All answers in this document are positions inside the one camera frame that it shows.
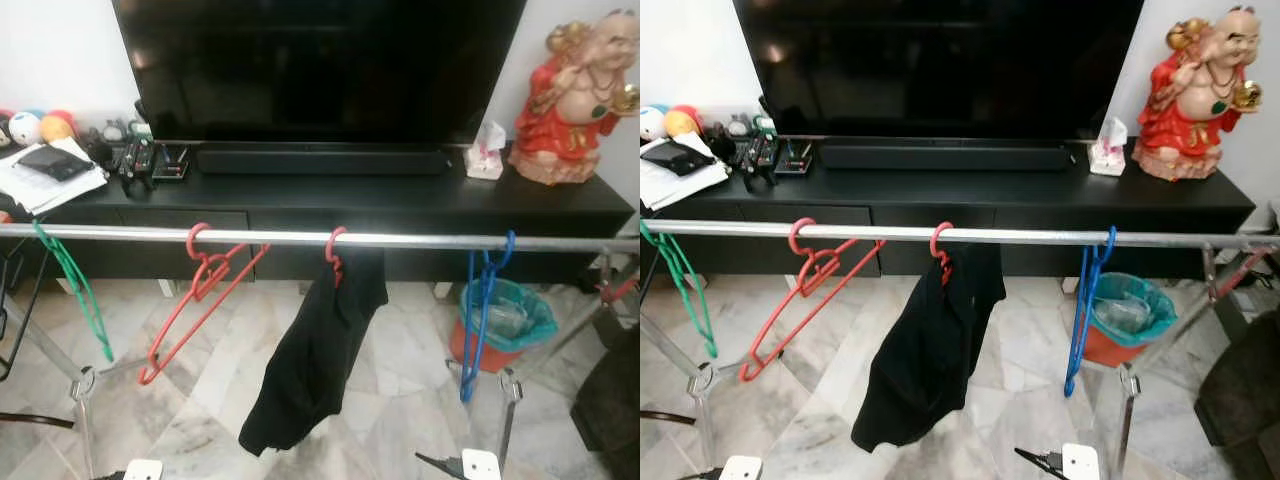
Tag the red hanger with pink hook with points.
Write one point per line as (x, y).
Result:
(205, 268)
(815, 265)

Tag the green plastic hanger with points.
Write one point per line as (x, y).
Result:
(107, 348)
(710, 345)

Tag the blue plastic hanger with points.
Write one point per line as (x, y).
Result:
(1072, 375)
(467, 380)

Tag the red plastic hanger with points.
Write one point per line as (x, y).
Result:
(936, 245)
(331, 250)

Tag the white paper stack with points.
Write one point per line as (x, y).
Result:
(665, 192)
(40, 195)

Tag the flat black pouch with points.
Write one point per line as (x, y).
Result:
(55, 163)
(680, 158)

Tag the white round toy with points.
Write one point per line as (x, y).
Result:
(25, 127)
(653, 123)

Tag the orange round toy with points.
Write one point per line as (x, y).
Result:
(682, 122)
(57, 126)

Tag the red laughing Buddha statue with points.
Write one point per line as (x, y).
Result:
(560, 130)
(1185, 125)

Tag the black remote control bundle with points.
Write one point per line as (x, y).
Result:
(135, 160)
(758, 158)

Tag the red bin with teal bag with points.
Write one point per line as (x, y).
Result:
(1140, 315)
(520, 320)

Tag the small round clock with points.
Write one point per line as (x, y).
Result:
(736, 127)
(111, 131)

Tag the white pink tissue box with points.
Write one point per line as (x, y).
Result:
(1107, 157)
(485, 160)

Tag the small black display box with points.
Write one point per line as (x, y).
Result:
(172, 165)
(795, 160)

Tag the metal clothes rack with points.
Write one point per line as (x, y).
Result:
(420, 240)
(1030, 236)

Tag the black TV cabinet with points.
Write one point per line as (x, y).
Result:
(400, 200)
(1020, 195)

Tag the black shirt with green print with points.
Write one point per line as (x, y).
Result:
(320, 350)
(930, 350)

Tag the black soundbar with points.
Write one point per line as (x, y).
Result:
(320, 160)
(945, 157)

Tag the black television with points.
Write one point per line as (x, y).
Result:
(940, 70)
(320, 70)

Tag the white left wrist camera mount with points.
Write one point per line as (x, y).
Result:
(741, 468)
(143, 470)

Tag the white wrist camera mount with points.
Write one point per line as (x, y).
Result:
(741, 468)
(1080, 462)
(143, 470)
(480, 465)

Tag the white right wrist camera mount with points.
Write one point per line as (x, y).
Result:
(480, 465)
(1080, 462)

